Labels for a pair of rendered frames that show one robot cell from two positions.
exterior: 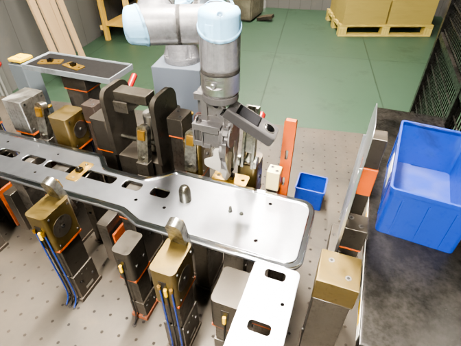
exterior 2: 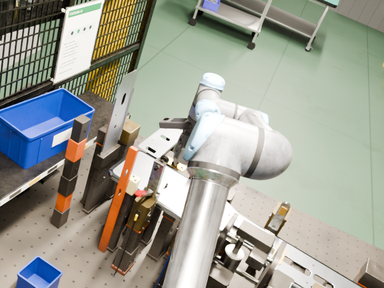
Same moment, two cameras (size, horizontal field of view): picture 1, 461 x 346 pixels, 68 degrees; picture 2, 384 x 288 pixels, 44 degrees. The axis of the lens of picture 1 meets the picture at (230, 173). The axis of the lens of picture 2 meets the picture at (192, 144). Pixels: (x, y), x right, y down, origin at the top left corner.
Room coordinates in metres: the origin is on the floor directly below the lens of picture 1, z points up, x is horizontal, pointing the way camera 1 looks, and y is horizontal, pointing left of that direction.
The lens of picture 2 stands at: (1.95, -0.10, 2.10)
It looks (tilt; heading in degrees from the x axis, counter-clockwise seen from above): 33 degrees down; 174
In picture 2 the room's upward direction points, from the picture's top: 22 degrees clockwise
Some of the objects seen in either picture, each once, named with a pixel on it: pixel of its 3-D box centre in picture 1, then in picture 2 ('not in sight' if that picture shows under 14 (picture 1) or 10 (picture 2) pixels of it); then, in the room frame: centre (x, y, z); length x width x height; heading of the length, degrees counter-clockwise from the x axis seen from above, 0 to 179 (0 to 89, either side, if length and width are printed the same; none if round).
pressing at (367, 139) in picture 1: (352, 187); (119, 113); (0.51, -0.24, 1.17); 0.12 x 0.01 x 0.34; 160
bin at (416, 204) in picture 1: (424, 180); (45, 126); (0.62, -0.47, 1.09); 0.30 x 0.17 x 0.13; 154
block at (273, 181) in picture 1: (269, 217); (122, 215); (0.70, -0.12, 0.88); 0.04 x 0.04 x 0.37; 70
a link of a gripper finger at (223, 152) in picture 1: (225, 150); not in sight; (0.59, 0.01, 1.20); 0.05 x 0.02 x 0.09; 160
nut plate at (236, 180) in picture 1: (230, 176); (175, 163); (0.61, 0.00, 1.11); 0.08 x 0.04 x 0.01; 70
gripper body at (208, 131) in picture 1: (217, 117); (195, 133); (0.62, 0.03, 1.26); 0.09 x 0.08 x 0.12; 70
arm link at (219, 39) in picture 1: (219, 39); (208, 92); (0.62, 0.02, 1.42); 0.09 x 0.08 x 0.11; 3
